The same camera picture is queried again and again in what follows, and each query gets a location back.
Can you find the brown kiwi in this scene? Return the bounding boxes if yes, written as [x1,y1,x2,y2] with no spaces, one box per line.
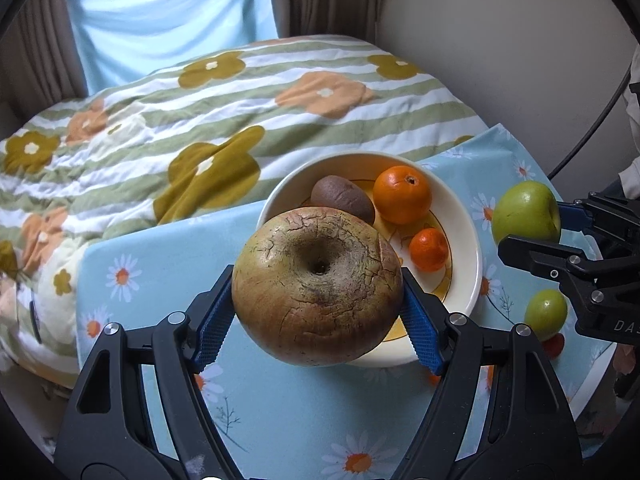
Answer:
[311,175,376,226]

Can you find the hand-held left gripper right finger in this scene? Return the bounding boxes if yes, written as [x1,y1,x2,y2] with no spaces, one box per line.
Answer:
[390,267,583,480]

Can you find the small green apple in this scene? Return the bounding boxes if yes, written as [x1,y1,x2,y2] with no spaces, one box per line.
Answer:
[524,289,569,343]

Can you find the light blue window cloth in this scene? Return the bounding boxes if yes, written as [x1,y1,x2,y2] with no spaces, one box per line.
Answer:
[66,0,281,96]

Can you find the small tangerine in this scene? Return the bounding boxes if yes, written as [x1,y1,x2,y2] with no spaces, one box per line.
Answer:
[409,227,449,272]

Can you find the red cherry tomato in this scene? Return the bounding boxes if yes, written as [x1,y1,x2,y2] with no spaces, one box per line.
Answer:
[542,334,566,360]

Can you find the cream bowl with bear print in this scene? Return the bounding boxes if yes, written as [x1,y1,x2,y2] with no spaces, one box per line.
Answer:
[256,151,484,368]

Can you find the blue daisy tablecloth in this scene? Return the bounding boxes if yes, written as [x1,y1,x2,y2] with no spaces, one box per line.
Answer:
[75,122,616,480]

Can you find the large cracked brown apple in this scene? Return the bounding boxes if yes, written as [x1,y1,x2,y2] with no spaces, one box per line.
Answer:
[231,207,404,367]

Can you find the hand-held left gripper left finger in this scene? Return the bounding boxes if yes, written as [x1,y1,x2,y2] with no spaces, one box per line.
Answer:
[55,266,236,480]

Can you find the striped floral blanket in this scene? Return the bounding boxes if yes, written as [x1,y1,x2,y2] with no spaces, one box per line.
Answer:
[0,35,488,391]

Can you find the white hanging garment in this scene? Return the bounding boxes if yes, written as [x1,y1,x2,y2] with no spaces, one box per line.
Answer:
[617,45,640,193]

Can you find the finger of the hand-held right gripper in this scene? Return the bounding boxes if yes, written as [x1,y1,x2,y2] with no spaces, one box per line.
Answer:
[497,234,608,291]
[556,192,640,271]

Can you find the black cable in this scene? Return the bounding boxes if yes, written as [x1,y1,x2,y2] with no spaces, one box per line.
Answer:
[547,62,633,178]

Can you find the large orange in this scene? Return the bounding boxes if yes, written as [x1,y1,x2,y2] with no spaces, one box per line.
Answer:
[372,165,432,225]

